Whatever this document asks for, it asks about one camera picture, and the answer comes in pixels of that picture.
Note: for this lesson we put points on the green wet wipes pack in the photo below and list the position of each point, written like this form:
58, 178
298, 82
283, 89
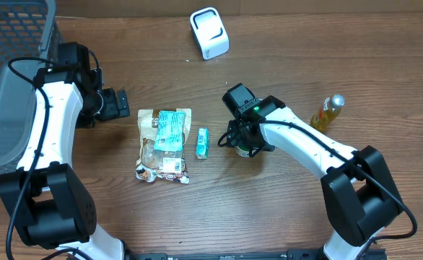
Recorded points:
170, 126

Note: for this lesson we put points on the green Kleenex tissue pack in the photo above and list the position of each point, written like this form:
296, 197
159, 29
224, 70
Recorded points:
202, 144

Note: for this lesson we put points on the brown Pantree bag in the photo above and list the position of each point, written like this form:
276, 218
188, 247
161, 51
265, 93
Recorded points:
166, 162

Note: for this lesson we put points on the yellow Vim dish soap bottle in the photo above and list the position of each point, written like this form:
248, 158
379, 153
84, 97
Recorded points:
329, 110

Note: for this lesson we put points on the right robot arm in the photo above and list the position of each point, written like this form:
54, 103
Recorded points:
359, 192

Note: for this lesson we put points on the colourful snack packet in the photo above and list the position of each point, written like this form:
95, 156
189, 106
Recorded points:
151, 175

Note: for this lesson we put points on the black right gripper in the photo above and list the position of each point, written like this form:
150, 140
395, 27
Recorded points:
238, 137

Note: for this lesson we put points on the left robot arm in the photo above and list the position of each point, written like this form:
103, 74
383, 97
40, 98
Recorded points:
47, 203

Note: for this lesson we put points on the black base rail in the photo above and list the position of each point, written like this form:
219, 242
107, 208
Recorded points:
226, 256

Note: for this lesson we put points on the grey plastic mesh basket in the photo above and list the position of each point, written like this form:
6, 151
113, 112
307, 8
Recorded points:
29, 37

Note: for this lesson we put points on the white barcode scanner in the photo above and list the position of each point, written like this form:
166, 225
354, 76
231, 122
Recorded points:
209, 32

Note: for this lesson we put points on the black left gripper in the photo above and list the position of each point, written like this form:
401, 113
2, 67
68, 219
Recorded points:
113, 110

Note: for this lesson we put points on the green lid white jar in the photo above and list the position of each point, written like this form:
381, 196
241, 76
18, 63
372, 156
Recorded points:
243, 151

